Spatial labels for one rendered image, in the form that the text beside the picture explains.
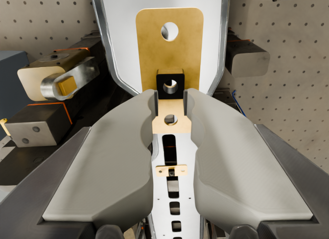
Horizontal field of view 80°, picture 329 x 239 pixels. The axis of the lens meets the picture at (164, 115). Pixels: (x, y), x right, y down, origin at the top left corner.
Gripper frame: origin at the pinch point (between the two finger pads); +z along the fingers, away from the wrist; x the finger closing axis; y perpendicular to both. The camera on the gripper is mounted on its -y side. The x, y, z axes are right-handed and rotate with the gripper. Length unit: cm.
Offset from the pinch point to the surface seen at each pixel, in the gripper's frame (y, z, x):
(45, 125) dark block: 12.3, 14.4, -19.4
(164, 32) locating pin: 0.7, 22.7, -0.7
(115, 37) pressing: 2.0, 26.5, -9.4
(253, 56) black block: 6.1, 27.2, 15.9
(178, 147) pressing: 27.8, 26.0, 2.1
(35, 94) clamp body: 9.4, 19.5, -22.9
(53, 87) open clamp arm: 6.6, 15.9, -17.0
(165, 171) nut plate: 35.8, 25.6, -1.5
